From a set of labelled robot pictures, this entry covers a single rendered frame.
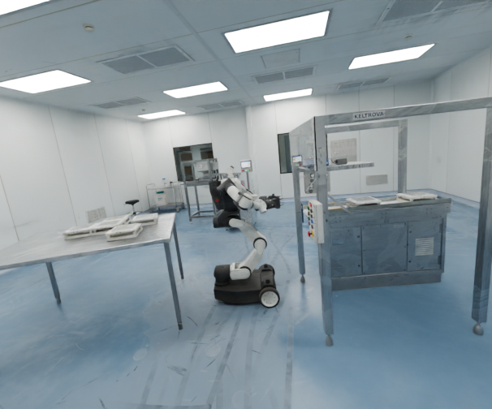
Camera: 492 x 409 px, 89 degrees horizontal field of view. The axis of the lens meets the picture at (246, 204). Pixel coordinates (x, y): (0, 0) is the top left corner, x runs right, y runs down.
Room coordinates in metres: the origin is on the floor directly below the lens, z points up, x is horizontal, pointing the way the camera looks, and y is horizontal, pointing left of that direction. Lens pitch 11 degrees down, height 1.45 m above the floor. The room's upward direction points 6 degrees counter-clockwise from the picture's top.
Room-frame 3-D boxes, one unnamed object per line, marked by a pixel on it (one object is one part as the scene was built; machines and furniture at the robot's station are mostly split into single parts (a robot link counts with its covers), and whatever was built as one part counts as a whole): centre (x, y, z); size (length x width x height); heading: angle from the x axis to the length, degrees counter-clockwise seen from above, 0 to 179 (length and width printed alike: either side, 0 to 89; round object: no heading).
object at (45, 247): (2.37, 1.50, 0.85); 1.50 x 1.10 x 0.04; 102
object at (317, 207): (1.60, -0.45, 0.99); 0.17 x 0.06 x 0.26; 178
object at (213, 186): (2.48, 0.18, 1.12); 0.34 x 0.30 x 0.36; 178
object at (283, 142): (7.37, -1.79, 1.43); 1.38 x 0.01 x 1.16; 77
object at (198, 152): (8.11, 1.50, 1.43); 1.32 x 0.01 x 1.11; 77
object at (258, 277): (2.48, 0.10, 0.19); 0.64 x 0.52 x 0.33; 88
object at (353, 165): (2.46, -0.89, 1.27); 0.62 x 0.38 x 0.04; 88
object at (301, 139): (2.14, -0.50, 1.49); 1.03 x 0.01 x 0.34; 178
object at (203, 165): (5.87, 0.77, 0.75); 1.43 x 1.06 x 1.50; 77
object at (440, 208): (2.43, -1.27, 0.79); 1.30 x 0.29 x 0.10; 88
